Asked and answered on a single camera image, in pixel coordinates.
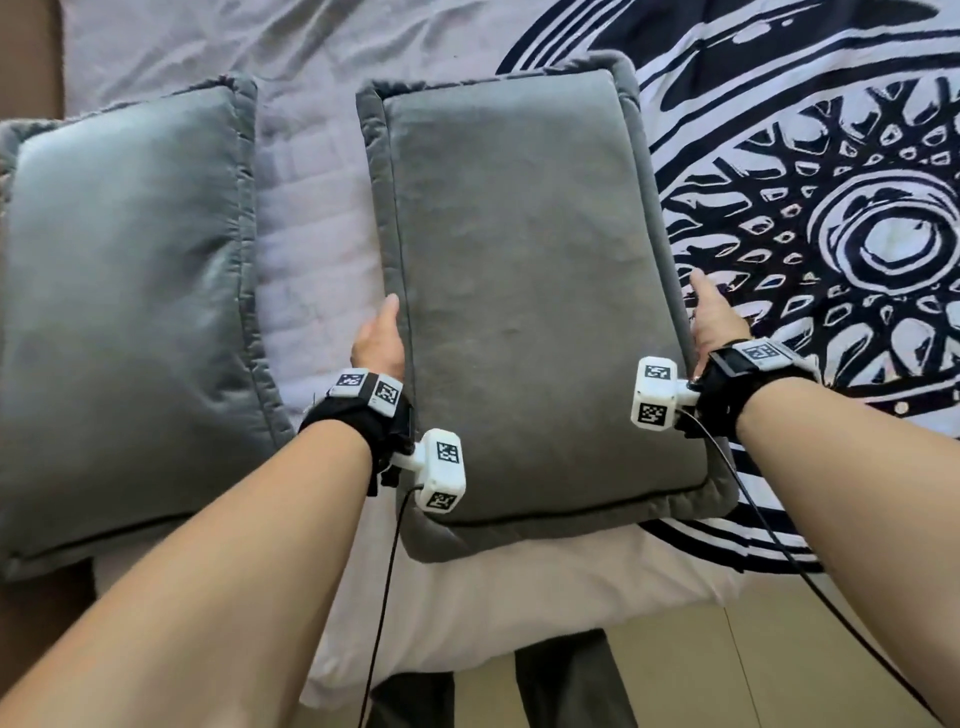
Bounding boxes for black left wrist strap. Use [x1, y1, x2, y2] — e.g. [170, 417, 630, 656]
[298, 367, 416, 498]

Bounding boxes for person's left forearm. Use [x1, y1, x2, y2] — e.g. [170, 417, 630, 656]
[0, 421, 374, 728]

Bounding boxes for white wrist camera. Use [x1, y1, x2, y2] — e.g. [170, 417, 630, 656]
[632, 356, 700, 433]
[391, 427, 468, 516]

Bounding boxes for black right wrist strap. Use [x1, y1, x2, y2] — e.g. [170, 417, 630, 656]
[686, 337, 821, 444]

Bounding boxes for person's left hand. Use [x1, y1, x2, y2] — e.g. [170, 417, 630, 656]
[350, 294, 408, 381]

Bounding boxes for black left camera cable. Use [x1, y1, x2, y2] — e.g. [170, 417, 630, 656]
[355, 486, 416, 728]

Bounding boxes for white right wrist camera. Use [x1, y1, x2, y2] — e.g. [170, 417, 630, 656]
[632, 356, 700, 433]

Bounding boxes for dark grey pillow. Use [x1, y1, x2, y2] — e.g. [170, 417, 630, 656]
[354, 51, 741, 564]

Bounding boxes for black wrist strap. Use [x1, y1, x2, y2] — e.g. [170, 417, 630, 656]
[686, 337, 821, 444]
[298, 367, 416, 498]

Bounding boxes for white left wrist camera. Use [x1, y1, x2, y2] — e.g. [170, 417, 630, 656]
[391, 427, 468, 516]

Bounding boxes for person's dark grey trousers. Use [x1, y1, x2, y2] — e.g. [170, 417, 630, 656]
[366, 628, 640, 728]

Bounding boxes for lilac bedspread with black pattern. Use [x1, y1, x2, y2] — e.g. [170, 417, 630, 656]
[58, 0, 960, 577]

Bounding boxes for person's right forearm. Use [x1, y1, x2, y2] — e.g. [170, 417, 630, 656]
[733, 373, 960, 723]

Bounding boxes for white bed sheet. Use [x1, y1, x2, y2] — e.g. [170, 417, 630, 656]
[91, 517, 755, 710]

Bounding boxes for person's right hand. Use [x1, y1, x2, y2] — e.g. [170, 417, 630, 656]
[688, 268, 753, 378]

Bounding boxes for shiny grey plump pillow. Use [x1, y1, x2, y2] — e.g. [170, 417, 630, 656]
[0, 72, 297, 584]

